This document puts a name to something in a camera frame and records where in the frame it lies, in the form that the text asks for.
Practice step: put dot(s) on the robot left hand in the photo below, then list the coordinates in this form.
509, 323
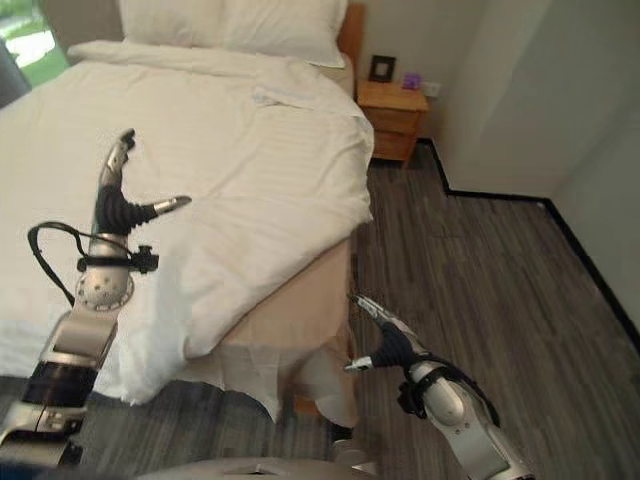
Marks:
114, 209

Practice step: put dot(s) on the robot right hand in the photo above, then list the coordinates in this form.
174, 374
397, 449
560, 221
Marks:
393, 346

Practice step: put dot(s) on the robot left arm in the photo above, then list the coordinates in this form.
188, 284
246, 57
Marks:
75, 345

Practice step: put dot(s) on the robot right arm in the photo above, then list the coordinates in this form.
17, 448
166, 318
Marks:
462, 410

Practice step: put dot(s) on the beige bed skirt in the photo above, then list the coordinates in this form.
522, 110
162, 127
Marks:
300, 325

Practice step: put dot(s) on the white bed sheet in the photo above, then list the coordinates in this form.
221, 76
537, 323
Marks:
345, 75

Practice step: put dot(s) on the white duvet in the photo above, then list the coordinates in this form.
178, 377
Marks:
200, 165

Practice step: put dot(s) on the robot leg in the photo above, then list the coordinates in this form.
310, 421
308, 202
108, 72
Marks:
345, 440

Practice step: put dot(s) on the grey curtain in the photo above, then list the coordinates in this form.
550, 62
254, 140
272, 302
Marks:
12, 75

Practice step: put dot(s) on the white pillow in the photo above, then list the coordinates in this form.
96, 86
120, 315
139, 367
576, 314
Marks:
235, 25

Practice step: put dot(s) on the wooden nightstand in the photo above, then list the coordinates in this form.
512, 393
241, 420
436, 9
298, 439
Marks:
392, 117

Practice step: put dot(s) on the small purple box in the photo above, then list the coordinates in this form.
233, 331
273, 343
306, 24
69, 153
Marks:
412, 80

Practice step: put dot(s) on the white wall socket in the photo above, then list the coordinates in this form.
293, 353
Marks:
431, 88

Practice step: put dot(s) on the black picture frame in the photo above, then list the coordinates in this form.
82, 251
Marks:
382, 68

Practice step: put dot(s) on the wooden bed frame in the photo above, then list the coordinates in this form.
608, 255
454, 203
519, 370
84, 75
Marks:
352, 35

